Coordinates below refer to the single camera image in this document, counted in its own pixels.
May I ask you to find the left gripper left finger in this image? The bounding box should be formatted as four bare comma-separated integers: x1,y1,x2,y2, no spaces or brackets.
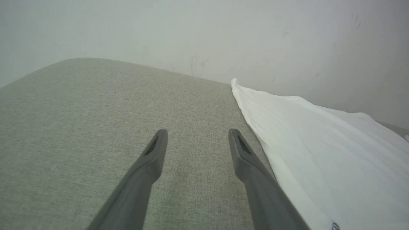
86,128,169,230

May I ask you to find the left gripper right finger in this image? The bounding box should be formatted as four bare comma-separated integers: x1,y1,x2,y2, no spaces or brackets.
228,128,311,230

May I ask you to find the white long-sleeve shirt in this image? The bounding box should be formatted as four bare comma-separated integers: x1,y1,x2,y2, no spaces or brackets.
230,78,409,230

